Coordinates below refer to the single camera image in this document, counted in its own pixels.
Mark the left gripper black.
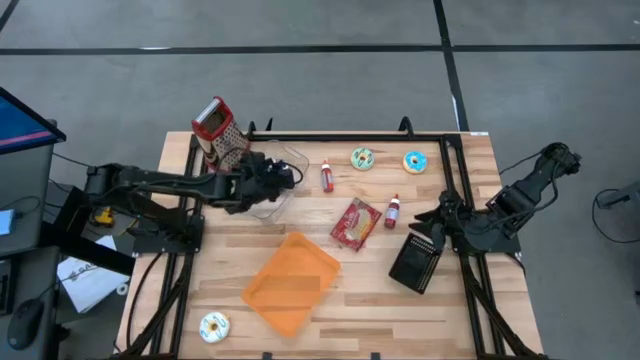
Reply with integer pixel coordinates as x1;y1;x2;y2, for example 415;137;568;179
230;151;297;215

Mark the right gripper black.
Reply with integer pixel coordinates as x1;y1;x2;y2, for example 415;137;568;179
408;189;474;251

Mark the red glue bottle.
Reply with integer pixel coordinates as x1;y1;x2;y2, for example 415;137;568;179
320;159;335;194
383;193;401;230

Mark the blue frosted donut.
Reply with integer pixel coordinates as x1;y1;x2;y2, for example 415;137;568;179
402;150;429;175

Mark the teal frosted donut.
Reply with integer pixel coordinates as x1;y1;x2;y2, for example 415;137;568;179
349;146;376;172

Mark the white frosted donut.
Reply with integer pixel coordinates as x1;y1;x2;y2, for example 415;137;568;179
198;311;232;345

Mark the clear plastic container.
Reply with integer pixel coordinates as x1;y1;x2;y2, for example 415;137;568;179
239;139;311;221

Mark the black mesh basket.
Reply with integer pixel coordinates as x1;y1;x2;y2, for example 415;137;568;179
388;231;444;295

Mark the red metal box grater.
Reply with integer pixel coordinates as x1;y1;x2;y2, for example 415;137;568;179
191;96;251;174

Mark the red snack packet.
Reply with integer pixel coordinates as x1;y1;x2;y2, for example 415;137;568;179
329;196;384;252

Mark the orange translucent plastic tray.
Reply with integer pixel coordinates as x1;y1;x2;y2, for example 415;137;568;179
241;231;343;339

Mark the small yellow tool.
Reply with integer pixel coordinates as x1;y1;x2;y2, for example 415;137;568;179
92;206;115;229

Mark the grey floor object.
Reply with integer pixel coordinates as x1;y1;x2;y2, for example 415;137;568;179
597;179;640;210

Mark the black desk beam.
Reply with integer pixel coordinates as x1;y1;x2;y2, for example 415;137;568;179
39;222;136;276

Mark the white printed paper sheet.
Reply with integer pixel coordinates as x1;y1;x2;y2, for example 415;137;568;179
56;234;132;315

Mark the grey desk cabinet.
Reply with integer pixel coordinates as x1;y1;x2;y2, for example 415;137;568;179
0;143;56;256

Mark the monitor with blue screen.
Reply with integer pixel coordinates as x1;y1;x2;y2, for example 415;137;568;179
0;87;67;155

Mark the light blue box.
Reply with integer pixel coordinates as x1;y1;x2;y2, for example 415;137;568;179
0;208;18;237

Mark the black computer mouse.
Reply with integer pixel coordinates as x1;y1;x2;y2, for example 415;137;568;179
6;298;45;351

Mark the black keyboard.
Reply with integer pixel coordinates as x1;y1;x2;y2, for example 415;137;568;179
0;258;15;317

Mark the black aluminium table frame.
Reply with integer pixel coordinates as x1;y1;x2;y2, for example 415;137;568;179
119;116;549;360

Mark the black floor cable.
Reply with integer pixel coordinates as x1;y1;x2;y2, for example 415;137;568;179
591;187;640;246

